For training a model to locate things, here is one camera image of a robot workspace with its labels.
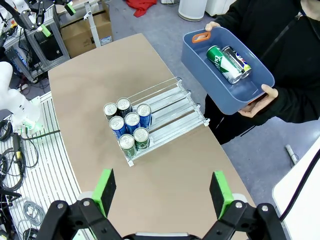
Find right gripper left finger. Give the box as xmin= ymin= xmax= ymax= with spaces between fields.
xmin=36 ymin=168 xmax=124 ymax=240

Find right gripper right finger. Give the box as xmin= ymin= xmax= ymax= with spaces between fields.
xmin=199 ymin=170 xmax=288 ymax=240

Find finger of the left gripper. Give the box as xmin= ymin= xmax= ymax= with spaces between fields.
xmin=34 ymin=0 xmax=51 ymax=37
xmin=54 ymin=0 xmax=76 ymax=17

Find blue Pocari Sweat can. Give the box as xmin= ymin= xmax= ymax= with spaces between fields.
xmin=136 ymin=103 xmax=153 ymax=130
xmin=124 ymin=111 xmax=141 ymax=136
xmin=109 ymin=115 xmax=128 ymax=140

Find green beverage can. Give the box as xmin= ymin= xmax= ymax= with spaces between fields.
xmin=206 ymin=45 xmax=243 ymax=85
xmin=133 ymin=127 xmax=150 ymax=151
xmin=118 ymin=133 xmax=138 ymax=158

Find blue plastic bin orange handles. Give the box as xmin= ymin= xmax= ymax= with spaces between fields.
xmin=181 ymin=26 xmax=275 ymax=116

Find person's right forearm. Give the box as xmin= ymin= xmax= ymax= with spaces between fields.
xmin=214 ymin=0 xmax=276 ymax=29

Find person's left forearm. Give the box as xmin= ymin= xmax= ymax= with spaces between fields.
xmin=249 ymin=84 xmax=320 ymax=126

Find clear white can dispenser rack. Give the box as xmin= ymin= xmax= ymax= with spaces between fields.
xmin=103 ymin=76 xmax=211 ymax=168

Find person's left hand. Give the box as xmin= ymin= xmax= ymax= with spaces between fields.
xmin=237 ymin=84 xmax=279 ymax=118

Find person's right hand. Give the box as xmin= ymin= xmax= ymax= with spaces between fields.
xmin=204 ymin=21 xmax=221 ymax=33

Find black computer case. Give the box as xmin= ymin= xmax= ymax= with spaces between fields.
xmin=34 ymin=31 xmax=64 ymax=62

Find large cardboard box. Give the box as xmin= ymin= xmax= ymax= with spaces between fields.
xmin=60 ymin=7 xmax=114 ymax=59

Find red cloth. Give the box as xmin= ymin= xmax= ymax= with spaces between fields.
xmin=125 ymin=0 xmax=158 ymax=18

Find grey table foot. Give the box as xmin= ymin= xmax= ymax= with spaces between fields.
xmin=285 ymin=144 xmax=300 ymax=165

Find white rounded table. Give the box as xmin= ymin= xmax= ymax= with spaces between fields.
xmin=272 ymin=143 xmax=320 ymax=240

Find white cylindrical air purifier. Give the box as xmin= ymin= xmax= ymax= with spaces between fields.
xmin=177 ymin=0 xmax=209 ymax=22

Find white cabinet desk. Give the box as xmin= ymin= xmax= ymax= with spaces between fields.
xmin=204 ymin=0 xmax=237 ymax=17

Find person in black jacket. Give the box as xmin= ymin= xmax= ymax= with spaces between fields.
xmin=204 ymin=0 xmax=320 ymax=146

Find white metal post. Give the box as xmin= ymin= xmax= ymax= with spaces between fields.
xmin=83 ymin=0 xmax=101 ymax=49

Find aluminium frame rack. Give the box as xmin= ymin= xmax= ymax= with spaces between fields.
xmin=3 ymin=6 xmax=71 ymax=82

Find slotted aluminium base plate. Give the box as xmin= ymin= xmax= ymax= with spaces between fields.
xmin=0 ymin=91 xmax=85 ymax=240

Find grey coiled cable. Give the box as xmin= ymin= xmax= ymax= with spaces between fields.
xmin=22 ymin=199 xmax=46 ymax=227

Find black floor cable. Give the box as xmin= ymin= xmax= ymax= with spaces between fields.
xmin=19 ymin=129 xmax=61 ymax=140

